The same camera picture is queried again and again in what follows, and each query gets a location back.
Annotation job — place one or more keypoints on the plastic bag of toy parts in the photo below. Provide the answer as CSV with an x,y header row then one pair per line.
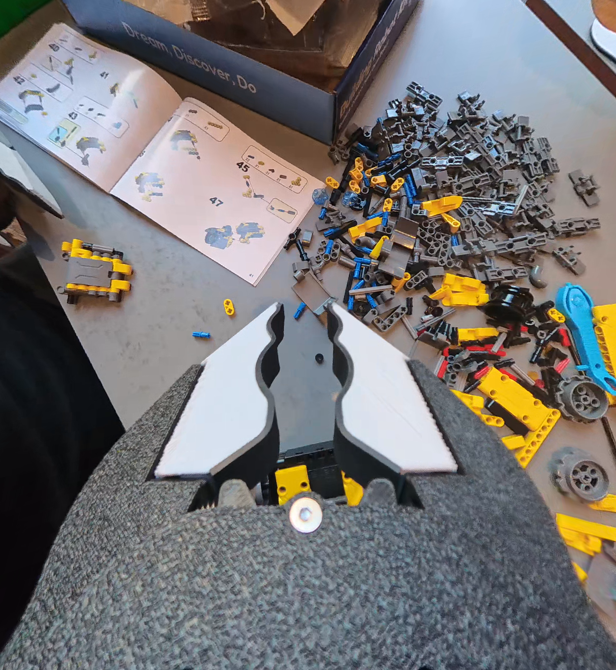
x,y
287,31

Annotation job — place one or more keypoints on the dark blue cardboard box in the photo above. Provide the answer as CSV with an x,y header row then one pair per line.
x,y
208,68

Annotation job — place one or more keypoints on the pile of toy parts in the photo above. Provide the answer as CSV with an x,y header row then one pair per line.
x,y
470,183

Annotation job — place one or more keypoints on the open instruction booklet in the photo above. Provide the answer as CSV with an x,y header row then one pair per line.
x,y
182,209

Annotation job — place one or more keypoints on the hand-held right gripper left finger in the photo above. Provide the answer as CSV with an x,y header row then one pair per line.
x,y
219,418

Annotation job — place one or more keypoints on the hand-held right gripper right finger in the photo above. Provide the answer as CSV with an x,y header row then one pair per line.
x,y
391,413

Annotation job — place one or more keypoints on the grey toy wheel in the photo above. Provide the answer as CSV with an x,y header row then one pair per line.
x,y
582,400
582,476

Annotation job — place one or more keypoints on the yellow grey toy brick assembly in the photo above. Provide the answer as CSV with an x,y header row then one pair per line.
x,y
91,269

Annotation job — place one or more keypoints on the light blue toy tool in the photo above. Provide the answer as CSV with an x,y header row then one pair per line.
x,y
580,324

